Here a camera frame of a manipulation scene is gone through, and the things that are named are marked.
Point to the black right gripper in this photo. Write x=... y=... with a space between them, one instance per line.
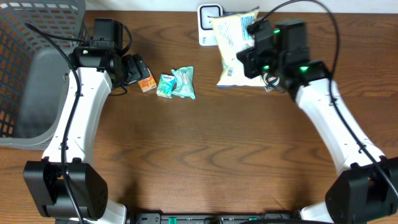
x=246 y=54

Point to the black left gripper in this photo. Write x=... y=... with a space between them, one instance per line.
x=134 y=69

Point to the small orange tissue pack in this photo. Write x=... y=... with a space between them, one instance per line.
x=148 y=83

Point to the black round-label box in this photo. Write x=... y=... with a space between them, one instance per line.
x=271 y=82

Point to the small teal tissue pack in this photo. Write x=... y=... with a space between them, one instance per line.
x=165 y=86

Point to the teal snack packet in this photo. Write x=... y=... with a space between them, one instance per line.
x=184 y=82

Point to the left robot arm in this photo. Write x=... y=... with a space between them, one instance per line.
x=64 y=184

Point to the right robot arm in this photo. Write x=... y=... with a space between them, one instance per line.
x=366 y=186

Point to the white barcode scanner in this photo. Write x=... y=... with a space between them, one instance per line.
x=206 y=35

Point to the grey plastic mesh basket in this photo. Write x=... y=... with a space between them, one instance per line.
x=34 y=76

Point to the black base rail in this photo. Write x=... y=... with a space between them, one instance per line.
x=157 y=218

